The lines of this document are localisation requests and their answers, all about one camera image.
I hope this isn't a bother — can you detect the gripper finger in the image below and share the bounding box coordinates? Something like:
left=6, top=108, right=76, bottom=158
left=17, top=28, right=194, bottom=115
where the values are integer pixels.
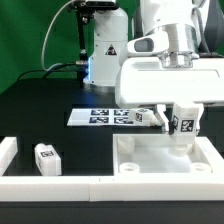
left=196, top=104, right=204, bottom=134
left=155, top=104, right=169, bottom=134

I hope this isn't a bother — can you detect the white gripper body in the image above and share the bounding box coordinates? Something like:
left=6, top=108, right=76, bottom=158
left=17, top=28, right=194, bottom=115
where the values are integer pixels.
left=115, top=57, right=224, bottom=108

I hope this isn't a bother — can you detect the white square tabletop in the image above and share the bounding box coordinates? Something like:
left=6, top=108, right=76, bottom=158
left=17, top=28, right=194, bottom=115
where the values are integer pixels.
left=113, top=134, right=224, bottom=175

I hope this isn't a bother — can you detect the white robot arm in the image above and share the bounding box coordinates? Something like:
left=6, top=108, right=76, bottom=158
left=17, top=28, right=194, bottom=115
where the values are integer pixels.
left=84, top=0, right=224, bottom=133

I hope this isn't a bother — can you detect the AprilTag marker sheet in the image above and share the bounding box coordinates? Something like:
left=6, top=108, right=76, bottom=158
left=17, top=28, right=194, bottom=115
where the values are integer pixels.
left=67, top=107, right=136, bottom=127

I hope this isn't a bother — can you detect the white U-shaped fence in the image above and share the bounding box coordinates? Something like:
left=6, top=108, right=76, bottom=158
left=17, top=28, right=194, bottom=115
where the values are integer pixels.
left=0, top=137, right=224, bottom=202

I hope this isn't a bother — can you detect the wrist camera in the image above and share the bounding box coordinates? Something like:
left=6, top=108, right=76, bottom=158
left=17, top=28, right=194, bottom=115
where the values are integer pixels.
left=127, top=37, right=169, bottom=56

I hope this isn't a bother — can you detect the black cable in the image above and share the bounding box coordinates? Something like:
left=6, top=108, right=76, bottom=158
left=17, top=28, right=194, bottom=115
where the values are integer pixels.
left=17, top=61, right=88, bottom=81

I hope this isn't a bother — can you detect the grey cable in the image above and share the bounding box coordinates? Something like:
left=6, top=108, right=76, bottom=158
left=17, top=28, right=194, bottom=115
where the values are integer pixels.
left=40, top=0, right=75, bottom=72

